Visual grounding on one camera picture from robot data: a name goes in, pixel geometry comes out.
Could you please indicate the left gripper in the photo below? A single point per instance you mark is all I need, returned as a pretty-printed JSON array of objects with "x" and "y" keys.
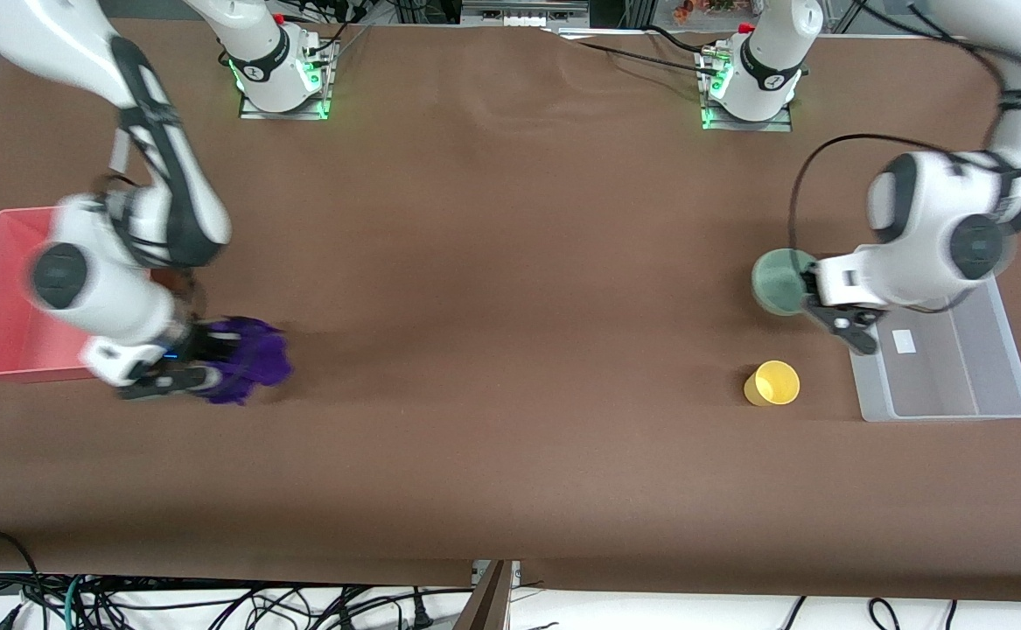
[{"x": 808, "y": 285}]

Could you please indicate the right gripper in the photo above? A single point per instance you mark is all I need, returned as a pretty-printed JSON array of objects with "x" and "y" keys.
[{"x": 199, "y": 342}]

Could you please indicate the pale green bowl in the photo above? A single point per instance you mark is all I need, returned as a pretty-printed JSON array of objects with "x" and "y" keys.
[{"x": 777, "y": 284}]

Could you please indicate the purple cloth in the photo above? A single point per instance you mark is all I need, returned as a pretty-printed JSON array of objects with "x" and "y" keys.
[{"x": 256, "y": 359}]

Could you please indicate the yellow cup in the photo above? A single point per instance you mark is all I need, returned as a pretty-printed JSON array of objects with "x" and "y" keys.
[{"x": 777, "y": 383}]

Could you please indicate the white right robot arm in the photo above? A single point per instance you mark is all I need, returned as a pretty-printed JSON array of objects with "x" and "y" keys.
[{"x": 90, "y": 289}]

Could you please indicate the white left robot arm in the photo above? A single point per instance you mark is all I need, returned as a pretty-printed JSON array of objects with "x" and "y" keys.
[{"x": 921, "y": 219}]

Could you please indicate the white paper label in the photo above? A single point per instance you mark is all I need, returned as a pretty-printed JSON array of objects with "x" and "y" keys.
[{"x": 904, "y": 341}]

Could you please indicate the clear plastic bin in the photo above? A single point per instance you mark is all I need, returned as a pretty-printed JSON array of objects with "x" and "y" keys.
[{"x": 956, "y": 385}]

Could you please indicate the pink plastic bin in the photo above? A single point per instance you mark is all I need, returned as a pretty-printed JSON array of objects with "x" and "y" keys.
[{"x": 3, "y": 306}]

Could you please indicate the orange background clutter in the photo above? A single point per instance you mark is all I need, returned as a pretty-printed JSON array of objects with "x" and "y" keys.
[{"x": 685, "y": 10}]

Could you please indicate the brown table cover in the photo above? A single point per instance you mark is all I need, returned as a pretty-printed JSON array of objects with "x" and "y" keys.
[{"x": 510, "y": 394}]

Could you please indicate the wooden beam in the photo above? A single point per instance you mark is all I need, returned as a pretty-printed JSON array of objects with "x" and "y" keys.
[{"x": 486, "y": 604}]

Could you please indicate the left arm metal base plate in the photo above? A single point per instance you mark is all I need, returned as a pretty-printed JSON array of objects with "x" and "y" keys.
[{"x": 781, "y": 126}]

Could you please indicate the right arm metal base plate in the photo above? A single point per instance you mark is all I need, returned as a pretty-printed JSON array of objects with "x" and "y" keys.
[{"x": 252, "y": 115}]

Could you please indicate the small metal bracket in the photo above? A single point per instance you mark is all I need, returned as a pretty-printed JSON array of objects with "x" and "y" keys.
[{"x": 515, "y": 570}]

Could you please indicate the aluminium frame rail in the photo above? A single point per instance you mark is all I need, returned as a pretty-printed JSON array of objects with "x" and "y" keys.
[{"x": 523, "y": 13}]

